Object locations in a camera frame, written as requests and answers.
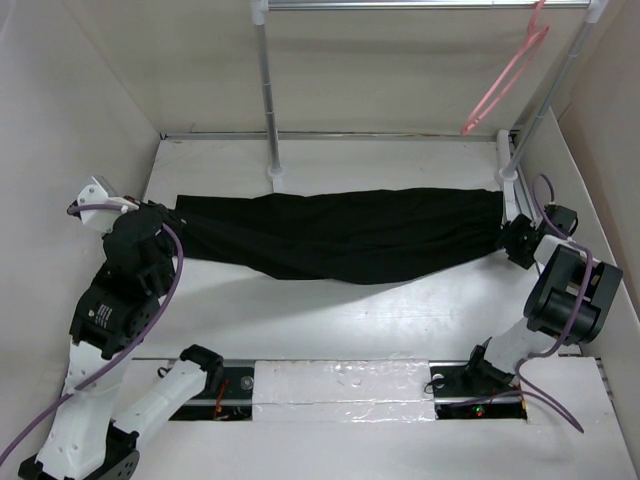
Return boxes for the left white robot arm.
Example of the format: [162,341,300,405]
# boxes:
[18,201,223,479]

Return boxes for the aluminium frame rail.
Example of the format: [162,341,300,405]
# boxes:
[159,131,497,142]

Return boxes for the metal clothes rack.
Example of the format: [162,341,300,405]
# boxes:
[250,1,609,222]

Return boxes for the pink clothes hanger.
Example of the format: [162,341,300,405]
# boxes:
[460,0,550,136]

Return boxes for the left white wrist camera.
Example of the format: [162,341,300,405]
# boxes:
[67,176,138,234]

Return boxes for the black trousers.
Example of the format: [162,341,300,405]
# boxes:
[172,188,503,285]

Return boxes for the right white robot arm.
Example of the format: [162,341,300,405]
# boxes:
[458,204,623,396]

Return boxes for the white foam block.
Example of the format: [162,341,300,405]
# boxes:
[252,360,436,424]

